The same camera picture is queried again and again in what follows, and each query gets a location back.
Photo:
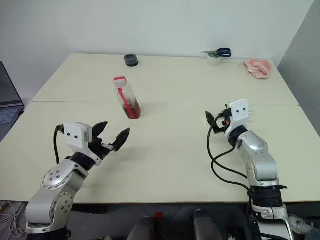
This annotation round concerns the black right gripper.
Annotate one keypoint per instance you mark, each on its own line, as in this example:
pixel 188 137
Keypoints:
pixel 223 126

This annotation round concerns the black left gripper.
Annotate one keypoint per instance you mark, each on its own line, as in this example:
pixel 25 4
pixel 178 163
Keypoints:
pixel 100 150

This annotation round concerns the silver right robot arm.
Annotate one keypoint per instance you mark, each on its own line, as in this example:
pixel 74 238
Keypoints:
pixel 260 155

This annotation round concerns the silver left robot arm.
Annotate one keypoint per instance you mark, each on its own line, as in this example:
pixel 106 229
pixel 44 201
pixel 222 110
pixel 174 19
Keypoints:
pixel 55 180

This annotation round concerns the white tape roll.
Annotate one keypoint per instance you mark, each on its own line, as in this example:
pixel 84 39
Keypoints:
pixel 213 61

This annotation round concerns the pink crumpled cloth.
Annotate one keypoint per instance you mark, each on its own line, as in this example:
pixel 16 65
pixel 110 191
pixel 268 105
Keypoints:
pixel 257 67

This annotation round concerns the dark grey round cylinder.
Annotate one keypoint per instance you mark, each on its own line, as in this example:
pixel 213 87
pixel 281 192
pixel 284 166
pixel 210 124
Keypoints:
pixel 131 61

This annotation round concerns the small red part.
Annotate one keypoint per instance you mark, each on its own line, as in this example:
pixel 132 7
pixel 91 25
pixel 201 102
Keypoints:
pixel 158 215

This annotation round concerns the dark rounded shape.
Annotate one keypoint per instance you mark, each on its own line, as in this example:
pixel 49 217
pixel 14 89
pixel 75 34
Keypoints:
pixel 206 225
pixel 142 230

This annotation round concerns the grey laptop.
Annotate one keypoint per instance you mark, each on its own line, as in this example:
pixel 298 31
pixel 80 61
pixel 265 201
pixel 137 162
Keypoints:
pixel 7 115

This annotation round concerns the white grey shoe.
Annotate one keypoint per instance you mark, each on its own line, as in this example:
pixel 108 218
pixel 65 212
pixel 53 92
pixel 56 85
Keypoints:
pixel 300 223

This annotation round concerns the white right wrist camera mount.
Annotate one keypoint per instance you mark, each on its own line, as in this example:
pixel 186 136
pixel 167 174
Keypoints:
pixel 238 112

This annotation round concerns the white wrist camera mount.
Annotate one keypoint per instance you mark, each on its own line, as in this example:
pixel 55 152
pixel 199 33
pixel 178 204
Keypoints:
pixel 238 112
pixel 75 135

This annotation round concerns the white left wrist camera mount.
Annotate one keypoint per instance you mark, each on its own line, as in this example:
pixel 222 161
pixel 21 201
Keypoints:
pixel 75 135

